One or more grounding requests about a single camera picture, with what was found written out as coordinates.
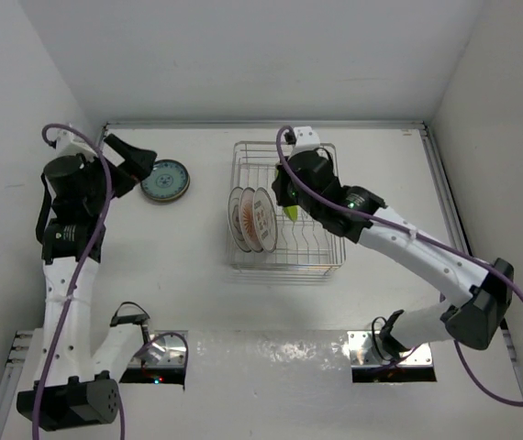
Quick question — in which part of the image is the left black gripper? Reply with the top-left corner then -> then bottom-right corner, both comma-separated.
81,135 -> 155,214

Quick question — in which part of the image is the dark grey blue plate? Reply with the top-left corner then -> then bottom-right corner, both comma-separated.
140,159 -> 191,204

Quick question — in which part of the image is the green plate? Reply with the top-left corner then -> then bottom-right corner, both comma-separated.
283,205 -> 298,223

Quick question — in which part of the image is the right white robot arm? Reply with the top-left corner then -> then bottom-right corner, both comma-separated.
272,149 -> 514,361

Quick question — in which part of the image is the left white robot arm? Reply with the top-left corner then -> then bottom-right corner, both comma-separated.
17,134 -> 157,438

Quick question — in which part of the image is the white plate colourful print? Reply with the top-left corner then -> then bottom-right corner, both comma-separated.
252,187 -> 277,253

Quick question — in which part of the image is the white plate orange flower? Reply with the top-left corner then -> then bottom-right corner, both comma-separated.
239,187 -> 263,253

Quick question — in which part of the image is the white plate dark pattern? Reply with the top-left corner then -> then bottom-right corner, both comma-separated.
228,186 -> 251,253

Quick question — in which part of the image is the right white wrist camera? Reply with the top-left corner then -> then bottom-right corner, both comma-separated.
284,126 -> 321,148

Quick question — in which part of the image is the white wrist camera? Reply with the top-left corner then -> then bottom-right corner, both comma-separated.
284,126 -> 321,148
56,128 -> 95,160

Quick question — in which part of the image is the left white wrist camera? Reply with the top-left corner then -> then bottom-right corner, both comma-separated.
56,128 -> 95,160

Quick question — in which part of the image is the metal wire dish rack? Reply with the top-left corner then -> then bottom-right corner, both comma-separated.
227,141 -> 346,277

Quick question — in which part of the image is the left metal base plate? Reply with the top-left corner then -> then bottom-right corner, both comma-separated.
128,335 -> 186,369

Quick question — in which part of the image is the metal base plate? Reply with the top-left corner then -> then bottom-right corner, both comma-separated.
347,330 -> 433,370
128,335 -> 186,369

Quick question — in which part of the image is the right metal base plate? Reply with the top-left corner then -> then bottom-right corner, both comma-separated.
347,330 -> 433,370

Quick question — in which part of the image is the aluminium table frame rail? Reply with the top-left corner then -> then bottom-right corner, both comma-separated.
0,119 -> 517,440

